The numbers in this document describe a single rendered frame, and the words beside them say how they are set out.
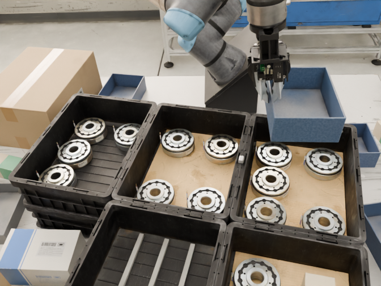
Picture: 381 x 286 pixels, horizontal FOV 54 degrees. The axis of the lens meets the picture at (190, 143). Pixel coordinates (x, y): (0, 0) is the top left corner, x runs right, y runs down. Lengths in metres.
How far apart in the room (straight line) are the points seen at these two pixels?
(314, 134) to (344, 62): 2.46
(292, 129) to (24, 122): 0.95
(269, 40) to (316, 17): 2.30
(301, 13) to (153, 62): 1.22
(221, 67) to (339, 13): 1.83
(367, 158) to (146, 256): 0.79
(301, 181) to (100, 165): 0.60
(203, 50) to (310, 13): 1.78
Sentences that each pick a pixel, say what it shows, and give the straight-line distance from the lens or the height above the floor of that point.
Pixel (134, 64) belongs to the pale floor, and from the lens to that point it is 3.25.
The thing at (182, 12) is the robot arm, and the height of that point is 1.34.
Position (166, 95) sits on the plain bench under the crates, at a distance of 1.63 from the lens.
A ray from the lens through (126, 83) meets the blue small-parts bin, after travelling 1.71.
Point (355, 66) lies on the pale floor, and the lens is 3.27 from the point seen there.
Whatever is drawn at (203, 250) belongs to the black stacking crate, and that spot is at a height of 0.83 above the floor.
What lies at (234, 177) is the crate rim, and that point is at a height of 0.93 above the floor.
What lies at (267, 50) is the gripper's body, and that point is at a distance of 0.78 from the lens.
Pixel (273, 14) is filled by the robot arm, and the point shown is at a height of 1.35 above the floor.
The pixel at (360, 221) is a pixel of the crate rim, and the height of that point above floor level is 0.93.
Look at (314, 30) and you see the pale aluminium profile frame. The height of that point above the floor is 0.30.
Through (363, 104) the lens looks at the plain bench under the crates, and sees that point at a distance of 1.66.
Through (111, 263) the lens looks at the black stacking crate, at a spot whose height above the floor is 0.83.
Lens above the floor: 1.66
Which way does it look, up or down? 43 degrees down
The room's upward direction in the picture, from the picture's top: 4 degrees counter-clockwise
